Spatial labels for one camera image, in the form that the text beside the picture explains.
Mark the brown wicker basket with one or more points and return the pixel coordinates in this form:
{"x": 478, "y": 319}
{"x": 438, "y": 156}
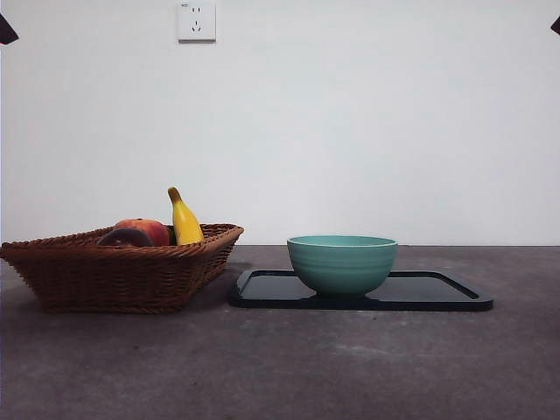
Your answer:
{"x": 109, "y": 280}

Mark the green avocado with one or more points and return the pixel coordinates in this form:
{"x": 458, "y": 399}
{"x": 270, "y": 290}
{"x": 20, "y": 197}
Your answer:
{"x": 171, "y": 236}

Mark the dark rectangular tray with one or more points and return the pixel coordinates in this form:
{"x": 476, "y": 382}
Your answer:
{"x": 420, "y": 291}

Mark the white wall socket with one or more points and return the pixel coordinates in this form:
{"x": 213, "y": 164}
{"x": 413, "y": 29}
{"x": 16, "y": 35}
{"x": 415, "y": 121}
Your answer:
{"x": 197, "y": 22}

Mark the teal ceramic bowl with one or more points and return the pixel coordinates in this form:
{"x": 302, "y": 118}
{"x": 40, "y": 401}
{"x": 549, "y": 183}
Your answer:
{"x": 341, "y": 267}

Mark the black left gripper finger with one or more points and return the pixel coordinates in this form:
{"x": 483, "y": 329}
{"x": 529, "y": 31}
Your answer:
{"x": 6, "y": 27}
{"x": 4, "y": 38}

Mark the red yellow apple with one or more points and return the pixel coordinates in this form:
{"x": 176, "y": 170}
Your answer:
{"x": 153, "y": 229}

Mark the yellow banana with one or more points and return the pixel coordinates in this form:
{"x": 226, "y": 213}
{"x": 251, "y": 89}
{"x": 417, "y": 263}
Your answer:
{"x": 186, "y": 223}

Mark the dark red plum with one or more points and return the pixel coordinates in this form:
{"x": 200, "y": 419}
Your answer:
{"x": 124, "y": 238}

